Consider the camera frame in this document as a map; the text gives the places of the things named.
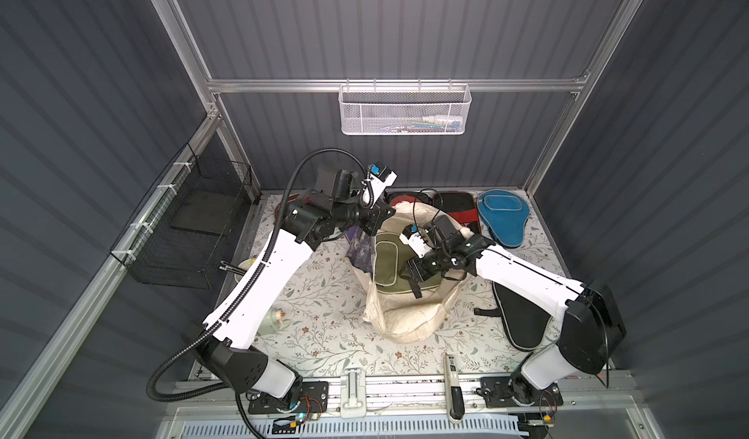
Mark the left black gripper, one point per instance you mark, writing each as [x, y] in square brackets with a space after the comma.
[377, 220]

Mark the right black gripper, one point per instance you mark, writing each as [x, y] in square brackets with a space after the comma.
[424, 265]

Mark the red black ping pong set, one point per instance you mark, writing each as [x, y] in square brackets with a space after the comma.
[459, 205]

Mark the olive green paddle case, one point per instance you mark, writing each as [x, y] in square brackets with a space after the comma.
[391, 256]

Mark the blue paddle case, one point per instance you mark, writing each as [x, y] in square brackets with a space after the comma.
[506, 215]

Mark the red ping pong paddle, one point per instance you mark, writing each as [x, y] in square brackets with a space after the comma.
[398, 197]

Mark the cream canvas tote bag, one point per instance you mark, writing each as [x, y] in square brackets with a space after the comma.
[404, 318]

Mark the black paddle case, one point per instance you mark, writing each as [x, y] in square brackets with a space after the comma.
[524, 323]

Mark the purple pouch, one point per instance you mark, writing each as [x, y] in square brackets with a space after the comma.
[351, 234]

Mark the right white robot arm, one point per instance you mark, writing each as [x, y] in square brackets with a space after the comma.
[591, 324]

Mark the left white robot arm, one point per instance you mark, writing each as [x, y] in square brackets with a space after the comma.
[227, 348]

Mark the cup with yellow item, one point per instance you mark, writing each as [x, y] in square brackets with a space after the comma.
[243, 267]

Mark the black white handheld device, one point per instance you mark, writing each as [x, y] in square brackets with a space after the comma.
[454, 397]

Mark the white vented floor panel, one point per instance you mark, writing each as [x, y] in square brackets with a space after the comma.
[398, 426]

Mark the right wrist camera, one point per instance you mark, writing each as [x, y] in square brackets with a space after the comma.
[412, 237]

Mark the white wire wall basket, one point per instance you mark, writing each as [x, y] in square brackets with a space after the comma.
[404, 109]

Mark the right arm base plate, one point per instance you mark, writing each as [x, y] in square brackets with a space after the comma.
[507, 391]

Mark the white bracket on rail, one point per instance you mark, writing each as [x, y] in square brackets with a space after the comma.
[353, 403]

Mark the black wire side basket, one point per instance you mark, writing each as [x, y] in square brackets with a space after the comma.
[189, 224]

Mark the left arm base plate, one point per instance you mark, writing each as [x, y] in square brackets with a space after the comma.
[305, 397]

